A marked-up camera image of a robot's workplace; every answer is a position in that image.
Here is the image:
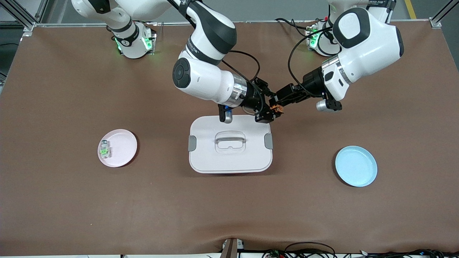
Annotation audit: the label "light blue round plate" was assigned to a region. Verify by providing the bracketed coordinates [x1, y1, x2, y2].
[335, 145, 378, 187]

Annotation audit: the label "pink round plate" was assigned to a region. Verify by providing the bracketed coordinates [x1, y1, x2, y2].
[98, 129, 138, 168]

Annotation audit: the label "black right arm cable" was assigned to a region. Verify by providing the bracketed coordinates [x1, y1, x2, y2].
[222, 50, 266, 115]

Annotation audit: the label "brown table mat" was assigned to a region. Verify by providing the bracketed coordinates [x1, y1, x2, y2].
[0, 21, 459, 257]

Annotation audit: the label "aluminium table edge rail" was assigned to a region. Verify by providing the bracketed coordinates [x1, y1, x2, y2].
[34, 20, 431, 27]

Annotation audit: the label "cable bundle at table edge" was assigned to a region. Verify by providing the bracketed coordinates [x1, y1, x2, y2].
[261, 242, 459, 258]

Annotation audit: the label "black base cables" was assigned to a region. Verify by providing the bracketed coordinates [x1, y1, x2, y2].
[275, 17, 316, 37]

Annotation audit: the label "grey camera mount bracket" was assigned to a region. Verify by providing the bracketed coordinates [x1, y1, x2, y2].
[220, 238, 245, 258]

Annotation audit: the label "aluminium frame post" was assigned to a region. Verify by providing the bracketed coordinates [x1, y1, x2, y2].
[0, 0, 49, 36]
[429, 0, 459, 29]

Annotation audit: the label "white lidded box grey latches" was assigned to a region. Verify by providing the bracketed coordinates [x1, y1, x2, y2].
[188, 115, 274, 174]

